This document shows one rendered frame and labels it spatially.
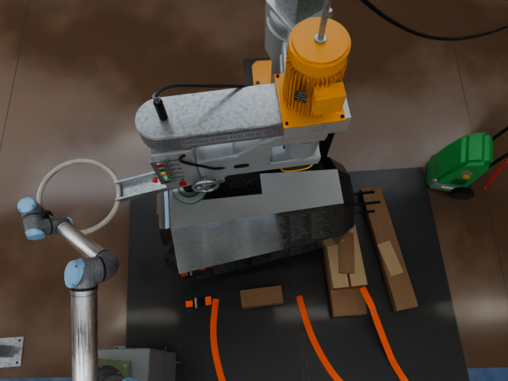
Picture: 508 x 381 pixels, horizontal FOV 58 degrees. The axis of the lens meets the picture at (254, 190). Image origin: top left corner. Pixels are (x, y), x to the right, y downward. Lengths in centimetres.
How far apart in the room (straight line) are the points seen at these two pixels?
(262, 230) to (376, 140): 157
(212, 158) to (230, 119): 33
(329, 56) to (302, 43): 12
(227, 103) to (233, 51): 231
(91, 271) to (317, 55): 130
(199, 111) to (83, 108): 234
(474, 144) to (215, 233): 193
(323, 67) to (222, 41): 280
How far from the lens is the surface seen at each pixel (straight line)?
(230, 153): 232
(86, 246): 237
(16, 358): 386
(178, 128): 207
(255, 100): 212
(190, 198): 283
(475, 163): 356
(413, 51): 462
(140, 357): 269
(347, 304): 343
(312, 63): 175
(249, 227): 283
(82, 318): 218
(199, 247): 288
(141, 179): 284
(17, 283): 395
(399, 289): 356
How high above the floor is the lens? 347
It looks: 69 degrees down
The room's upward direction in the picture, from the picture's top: 1 degrees counter-clockwise
